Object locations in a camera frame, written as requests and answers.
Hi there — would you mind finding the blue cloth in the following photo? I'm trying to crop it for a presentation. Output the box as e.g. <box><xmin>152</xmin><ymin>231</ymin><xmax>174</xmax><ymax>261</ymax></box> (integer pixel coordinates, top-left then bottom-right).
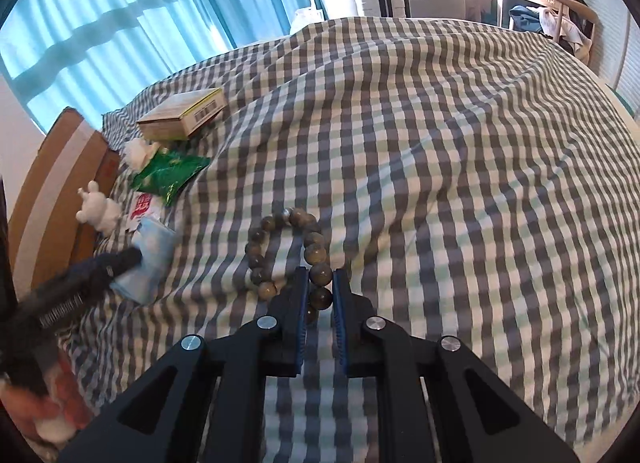
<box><xmin>509</xmin><ymin>5</ymin><xmax>546</xmax><ymax>36</ymax></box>

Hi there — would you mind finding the white louvred wardrobe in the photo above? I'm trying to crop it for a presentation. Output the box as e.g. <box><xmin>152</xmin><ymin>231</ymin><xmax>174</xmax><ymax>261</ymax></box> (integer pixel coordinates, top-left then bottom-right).
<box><xmin>565</xmin><ymin>0</ymin><xmax>640</xmax><ymax>118</ymax></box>

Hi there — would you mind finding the teal curtain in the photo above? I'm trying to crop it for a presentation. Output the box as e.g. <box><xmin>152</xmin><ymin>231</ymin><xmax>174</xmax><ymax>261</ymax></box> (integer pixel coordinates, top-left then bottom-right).
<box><xmin>0</xmin><ymin>0</ymin><xmax>326</xmax><ymax>134</ymax></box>

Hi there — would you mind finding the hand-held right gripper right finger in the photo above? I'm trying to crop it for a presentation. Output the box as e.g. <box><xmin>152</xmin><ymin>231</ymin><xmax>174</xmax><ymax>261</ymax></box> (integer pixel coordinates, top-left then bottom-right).
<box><xmin>332</xmin><ymin>268</ymin><xmax>581</xmax><ymax>463</ymax></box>

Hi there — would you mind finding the green foil packet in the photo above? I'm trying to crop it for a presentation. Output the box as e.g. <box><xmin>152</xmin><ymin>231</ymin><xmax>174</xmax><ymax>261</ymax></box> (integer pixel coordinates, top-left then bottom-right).
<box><xmin>129</xmin><ymin>149</ymin><xmax>211</xmax><ymax>206</ymax></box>

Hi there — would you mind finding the brown cardboard box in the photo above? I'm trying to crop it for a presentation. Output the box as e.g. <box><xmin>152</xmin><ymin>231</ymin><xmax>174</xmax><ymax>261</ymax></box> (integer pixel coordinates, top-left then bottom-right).
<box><xmin>7</xmin><ymin>107</ymin><xmax>121</xmax><ymax>289</ymax></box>

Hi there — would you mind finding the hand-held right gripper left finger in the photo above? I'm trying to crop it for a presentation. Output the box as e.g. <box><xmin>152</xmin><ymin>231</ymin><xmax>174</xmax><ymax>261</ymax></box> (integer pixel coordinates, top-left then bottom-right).
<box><xmin>60</xmin><ymin>265</ymin><xmax>310</xmax><ymax>463</ymax></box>

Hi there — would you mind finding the orange patterned cloth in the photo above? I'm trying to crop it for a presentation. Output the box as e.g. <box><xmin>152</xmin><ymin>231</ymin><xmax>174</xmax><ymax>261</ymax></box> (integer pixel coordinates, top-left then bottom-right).
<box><xmin>0</xmin><ymin>338</ymin><xmax>96</xmax><ymax>449</ymax></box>

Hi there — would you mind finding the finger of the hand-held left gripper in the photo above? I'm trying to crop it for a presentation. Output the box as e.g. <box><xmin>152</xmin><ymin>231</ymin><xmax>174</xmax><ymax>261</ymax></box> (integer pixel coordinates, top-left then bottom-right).
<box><xmin>90</xmin><ymin>247</ymin><xmax>143</xmax><ymax>284</ymax></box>

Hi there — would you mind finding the white fluffy figurine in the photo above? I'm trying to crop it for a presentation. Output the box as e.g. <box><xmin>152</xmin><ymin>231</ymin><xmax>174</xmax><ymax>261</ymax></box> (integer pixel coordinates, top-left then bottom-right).
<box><xmin>122</xmin><ymin>138</ymin><xmax>163</xmax><ymax>171</ymax></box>

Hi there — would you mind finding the white cloth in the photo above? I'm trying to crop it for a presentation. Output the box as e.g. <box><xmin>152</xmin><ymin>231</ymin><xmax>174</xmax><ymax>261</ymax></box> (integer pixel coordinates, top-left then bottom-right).
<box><xmin>540</xmin><ymin>8</ymin><xmax>593</xmax><ymax>56</ymax></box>

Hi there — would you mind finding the wooden chair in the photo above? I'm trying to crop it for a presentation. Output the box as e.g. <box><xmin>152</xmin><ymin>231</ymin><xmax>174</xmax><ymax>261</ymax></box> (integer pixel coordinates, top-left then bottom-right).
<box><xmin>542</xmin><ymin>0</ymin><xmax>598</xmax><ymax>66</ymax></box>

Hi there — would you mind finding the tan paper box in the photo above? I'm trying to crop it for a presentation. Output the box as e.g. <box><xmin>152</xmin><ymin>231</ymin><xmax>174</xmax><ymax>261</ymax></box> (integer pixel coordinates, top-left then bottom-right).
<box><xmin>136</xmin><ymin>88</ymin><xmax>224</xmax><ymax>141</ymax></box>

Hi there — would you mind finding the brown bead bracelet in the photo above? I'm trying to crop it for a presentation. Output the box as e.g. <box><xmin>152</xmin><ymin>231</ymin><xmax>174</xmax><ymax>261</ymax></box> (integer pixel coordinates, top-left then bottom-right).
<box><xmin>244</xmin><ymin>208</ymin><xmax>335</xmax><ymax>326</ymax></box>

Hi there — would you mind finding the white red printed packet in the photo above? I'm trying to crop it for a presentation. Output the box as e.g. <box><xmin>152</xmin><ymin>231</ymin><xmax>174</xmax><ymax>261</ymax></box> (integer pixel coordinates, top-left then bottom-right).
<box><xmin>125</xmin><ymin>193</ymin><xmax>163</xmax><ymax>234</ymax></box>

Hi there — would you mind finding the checked bed sheet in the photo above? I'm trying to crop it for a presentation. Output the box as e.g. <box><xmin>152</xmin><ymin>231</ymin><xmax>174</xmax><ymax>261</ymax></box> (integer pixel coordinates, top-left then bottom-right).
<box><xmin>60</xmin><ymin>17</ymin><xmax>640</xmax><ymax>463</ymax></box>

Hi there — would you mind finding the white bear figurine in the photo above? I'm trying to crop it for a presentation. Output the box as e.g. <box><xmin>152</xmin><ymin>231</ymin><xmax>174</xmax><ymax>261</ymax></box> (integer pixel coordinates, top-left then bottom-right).
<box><xmin>76</xmin><ymin>180</ymin><xmax>122</xmax><ymax>234</ymax></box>

